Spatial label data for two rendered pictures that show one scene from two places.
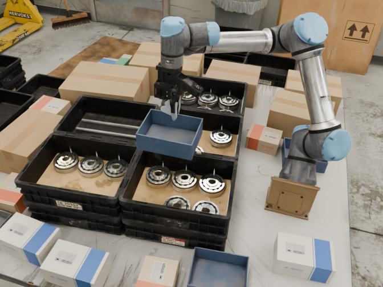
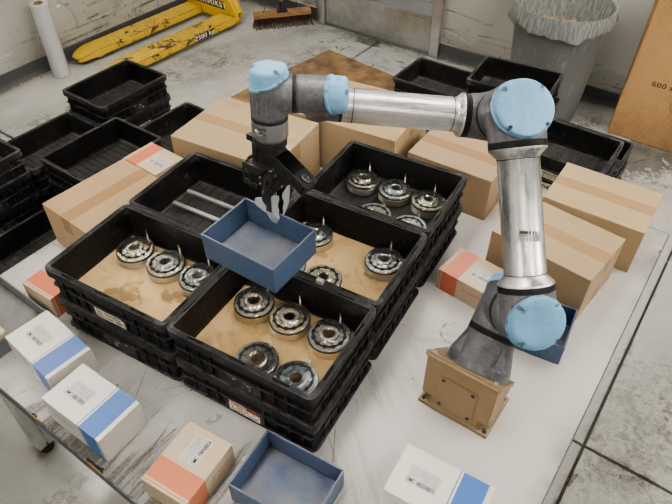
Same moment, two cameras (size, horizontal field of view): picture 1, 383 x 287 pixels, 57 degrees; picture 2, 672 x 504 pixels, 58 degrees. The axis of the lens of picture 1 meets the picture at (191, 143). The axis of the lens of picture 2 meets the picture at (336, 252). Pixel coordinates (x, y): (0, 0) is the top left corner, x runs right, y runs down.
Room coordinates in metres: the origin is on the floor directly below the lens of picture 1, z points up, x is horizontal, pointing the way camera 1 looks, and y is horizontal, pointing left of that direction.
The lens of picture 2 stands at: (0.09, -0.43, 2.01)
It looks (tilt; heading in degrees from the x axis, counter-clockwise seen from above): 43 degrees down; 20
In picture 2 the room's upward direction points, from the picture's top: straight up
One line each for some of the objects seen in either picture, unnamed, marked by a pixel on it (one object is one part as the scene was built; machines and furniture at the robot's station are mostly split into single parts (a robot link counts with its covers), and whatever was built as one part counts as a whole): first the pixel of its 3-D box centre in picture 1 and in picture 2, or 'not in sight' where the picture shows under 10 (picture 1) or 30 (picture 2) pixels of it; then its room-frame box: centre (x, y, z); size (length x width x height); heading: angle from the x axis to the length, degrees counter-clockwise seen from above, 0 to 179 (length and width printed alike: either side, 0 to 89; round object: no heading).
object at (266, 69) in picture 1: (265, 88); (553, 185); (2.47, -0.58, 0.37); 0.40 x 0.30 x 0.45; 75
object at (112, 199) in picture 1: (81, 164); (143, 262); (0.98, 0.43, 0.92); 0.40 x 0.30 x 0.02; 81
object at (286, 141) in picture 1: (303, 155); (531, 323); (1.29, -0.55, 0.74); 0.20 x 0.15 x 0.07; 82
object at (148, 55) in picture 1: (168, 70); (360, 130); (1.95, 0.16, 0.80); 0.40 x 0.30 x 0.20; 82
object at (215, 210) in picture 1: (205, 211); (295, 379); (0.82, -0.06, 0.86); 0.10 x 0.10 x 0.01
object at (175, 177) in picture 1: (184, 178); (289, 317); (0.98, 0.02, 0.86); 0.10 x 0.10 x 0.01
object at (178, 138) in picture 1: (170, 133); (259, 243); (0.97, 0.08, 1.10); 0.20 x 0.15 x 0.07; 76
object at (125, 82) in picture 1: (108, 93); (248, 154); (1.67, 0.48, 0.80); 0.40 x 0.30 x 0.20; 82
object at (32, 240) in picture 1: (29, 239); (52, 353); (0.75, 0.59, 0.74); 0.20 x 0.12 x 0.09; 70
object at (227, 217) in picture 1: (181, 180); (273, 321); (0.91, 0.03, 0.92); 0.40 x 0.30 x 0.02; 81
